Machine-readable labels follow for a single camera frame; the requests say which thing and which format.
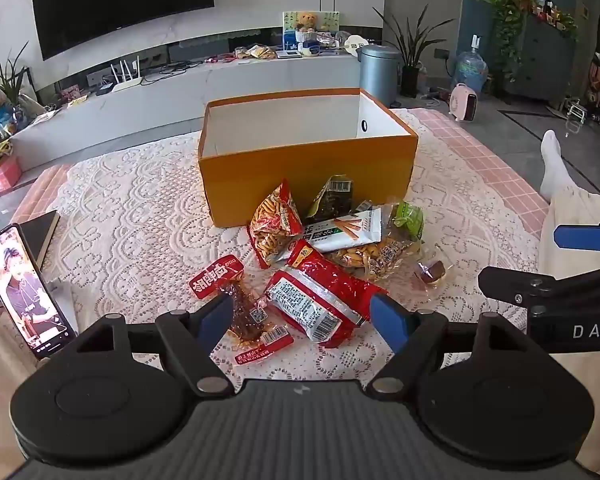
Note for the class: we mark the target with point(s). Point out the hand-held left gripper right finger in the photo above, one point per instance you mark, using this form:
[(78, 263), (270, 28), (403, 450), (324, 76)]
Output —
[(387, 321)]

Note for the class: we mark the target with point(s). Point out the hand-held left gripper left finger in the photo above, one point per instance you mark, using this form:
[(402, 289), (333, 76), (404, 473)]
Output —
[(214, 321)]

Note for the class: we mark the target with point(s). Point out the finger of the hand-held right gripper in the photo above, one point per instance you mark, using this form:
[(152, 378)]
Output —
[(577, 237), (505, 285)]

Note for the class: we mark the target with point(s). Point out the red header braised meat packet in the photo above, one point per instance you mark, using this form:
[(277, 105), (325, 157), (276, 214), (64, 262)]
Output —
[(250, 320)]

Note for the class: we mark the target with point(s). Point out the clear yellow nut packet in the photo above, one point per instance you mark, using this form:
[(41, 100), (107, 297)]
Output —
[(375, 257)]

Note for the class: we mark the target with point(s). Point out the small clear brown pastry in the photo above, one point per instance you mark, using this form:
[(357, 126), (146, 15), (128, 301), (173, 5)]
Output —
[(434, 274)]

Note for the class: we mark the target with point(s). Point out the large red foil packet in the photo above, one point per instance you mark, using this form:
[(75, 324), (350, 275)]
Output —
[(325, 290)]

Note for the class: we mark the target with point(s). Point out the white pretzel stick packet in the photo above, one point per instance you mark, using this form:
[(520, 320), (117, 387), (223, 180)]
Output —
[(345, 232)]

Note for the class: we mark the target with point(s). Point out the clear green label snack bag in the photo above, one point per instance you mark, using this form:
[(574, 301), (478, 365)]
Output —
[(409, 220)]

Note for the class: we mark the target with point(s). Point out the red stick snack packet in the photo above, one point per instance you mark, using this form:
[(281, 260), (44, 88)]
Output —
[(272, 220)]

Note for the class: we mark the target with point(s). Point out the dark green snack packet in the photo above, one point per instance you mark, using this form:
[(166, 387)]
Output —
[(332, 200)]

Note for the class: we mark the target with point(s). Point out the orange cardboard box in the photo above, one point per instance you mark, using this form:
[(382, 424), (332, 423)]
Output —
[(305, 175)]

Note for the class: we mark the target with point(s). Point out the person's right leg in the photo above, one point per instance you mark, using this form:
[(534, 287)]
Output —
[(575, 220)]

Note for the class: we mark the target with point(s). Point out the person's leg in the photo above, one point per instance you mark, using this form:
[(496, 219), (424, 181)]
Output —
[(0, 390), (575, 220)]

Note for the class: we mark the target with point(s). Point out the pink checked blanket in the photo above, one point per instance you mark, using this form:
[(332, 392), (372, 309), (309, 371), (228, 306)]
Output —
[(480, 155)]

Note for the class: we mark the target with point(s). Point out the blue cabinet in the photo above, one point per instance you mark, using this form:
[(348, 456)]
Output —
[(545, 65)]

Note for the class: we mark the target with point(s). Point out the pink space heater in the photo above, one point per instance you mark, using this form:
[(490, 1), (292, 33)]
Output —
[(465, 102)]

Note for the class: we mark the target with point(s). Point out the black smartphone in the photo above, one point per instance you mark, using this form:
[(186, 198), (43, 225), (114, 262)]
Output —
[(25, 295)]

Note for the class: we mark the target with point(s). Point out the dark book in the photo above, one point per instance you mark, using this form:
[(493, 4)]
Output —
[(37, 235)]

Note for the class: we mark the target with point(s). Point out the water bottle with pump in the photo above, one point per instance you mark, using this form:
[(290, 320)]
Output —
[(471, 70)]

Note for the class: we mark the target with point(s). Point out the person's left leg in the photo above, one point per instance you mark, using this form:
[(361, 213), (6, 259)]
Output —
[(0, 390)]

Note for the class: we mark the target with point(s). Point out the white marble television console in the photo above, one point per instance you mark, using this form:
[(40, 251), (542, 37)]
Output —
[(205, 95)]

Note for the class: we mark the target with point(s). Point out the row of cabinet top ornaments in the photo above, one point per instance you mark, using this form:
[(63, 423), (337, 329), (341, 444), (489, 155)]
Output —
[(555, 10)]

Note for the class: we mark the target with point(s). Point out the trailing vine plant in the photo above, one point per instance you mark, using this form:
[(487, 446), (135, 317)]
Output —
[(505, 5)]

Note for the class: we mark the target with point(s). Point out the blue grey trash can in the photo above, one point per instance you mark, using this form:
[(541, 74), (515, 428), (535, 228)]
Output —
[(378, 75)]

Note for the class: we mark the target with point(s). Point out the long leaf potted plant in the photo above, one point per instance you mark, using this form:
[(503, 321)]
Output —
[(412, 45)]

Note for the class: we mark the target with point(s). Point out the black set-top box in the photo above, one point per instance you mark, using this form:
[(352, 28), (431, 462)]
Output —
[(105, 90)]

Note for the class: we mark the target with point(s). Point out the pink cardboard box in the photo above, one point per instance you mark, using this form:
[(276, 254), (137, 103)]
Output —
[(2, 175)]

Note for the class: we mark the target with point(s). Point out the white router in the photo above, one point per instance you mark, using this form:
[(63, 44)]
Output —
[(126, 77)]

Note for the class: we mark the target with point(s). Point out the pile of yellow snack bags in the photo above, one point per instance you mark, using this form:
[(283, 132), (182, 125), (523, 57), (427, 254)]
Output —
[(257, 52)]

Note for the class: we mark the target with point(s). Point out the white digital scale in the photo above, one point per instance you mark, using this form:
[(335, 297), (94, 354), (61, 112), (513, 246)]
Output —
[(287, 54)]

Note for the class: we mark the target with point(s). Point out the blue white jar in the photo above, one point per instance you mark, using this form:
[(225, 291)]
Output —
[(310, 49)]

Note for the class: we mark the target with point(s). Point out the blue printed bag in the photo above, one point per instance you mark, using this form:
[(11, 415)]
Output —
[(1, 120)]

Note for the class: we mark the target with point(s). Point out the green framed picture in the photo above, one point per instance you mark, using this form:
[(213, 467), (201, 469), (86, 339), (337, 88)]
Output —
[(330, 20)]

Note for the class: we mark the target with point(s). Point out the brown teddy bear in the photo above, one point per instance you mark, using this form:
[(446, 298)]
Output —
[(306, 20)]

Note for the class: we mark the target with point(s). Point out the potted aloe plant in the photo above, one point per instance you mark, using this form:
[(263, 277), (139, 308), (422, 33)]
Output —
[(11, 80)]

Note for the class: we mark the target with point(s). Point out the black curved television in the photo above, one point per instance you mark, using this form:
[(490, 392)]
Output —
[(120, 5)]

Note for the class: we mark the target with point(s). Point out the wall outlet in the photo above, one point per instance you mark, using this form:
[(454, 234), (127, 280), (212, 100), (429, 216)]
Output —
[(441, 54)]

